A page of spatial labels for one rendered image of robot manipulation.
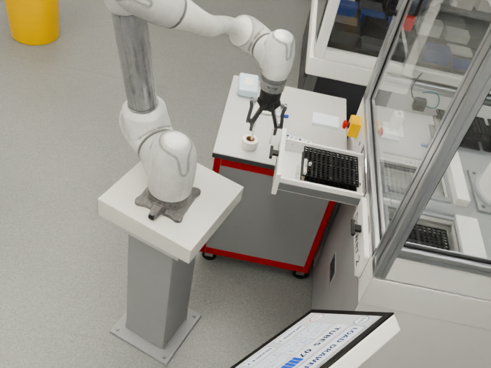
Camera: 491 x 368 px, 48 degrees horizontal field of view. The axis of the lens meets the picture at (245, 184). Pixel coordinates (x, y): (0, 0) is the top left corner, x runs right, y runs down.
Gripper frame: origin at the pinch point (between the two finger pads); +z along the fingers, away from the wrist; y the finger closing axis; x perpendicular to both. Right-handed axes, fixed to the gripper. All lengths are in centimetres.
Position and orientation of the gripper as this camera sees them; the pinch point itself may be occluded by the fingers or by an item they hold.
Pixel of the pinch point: (262, 133)
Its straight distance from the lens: 206.0
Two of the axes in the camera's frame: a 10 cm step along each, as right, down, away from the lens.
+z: -1.4, 7.1, 6.9
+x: 1.2, -6.8, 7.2
